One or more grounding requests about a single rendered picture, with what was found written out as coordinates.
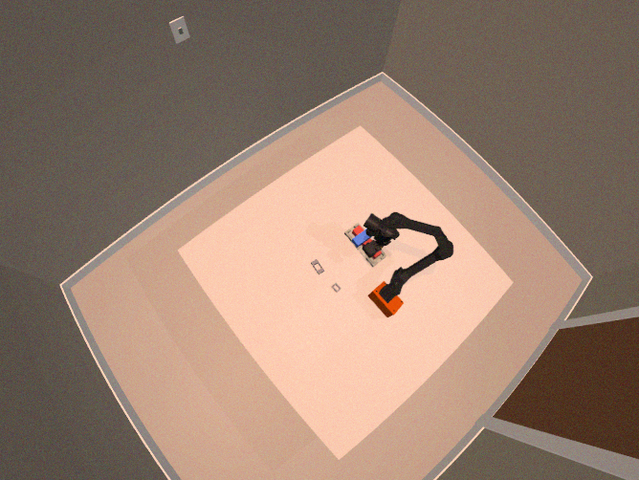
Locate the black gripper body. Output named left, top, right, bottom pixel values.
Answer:
left=363, top=229, right=400, bottom=258

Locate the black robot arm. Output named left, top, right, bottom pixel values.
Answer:
left=364, top=212, right=454, bottom=303

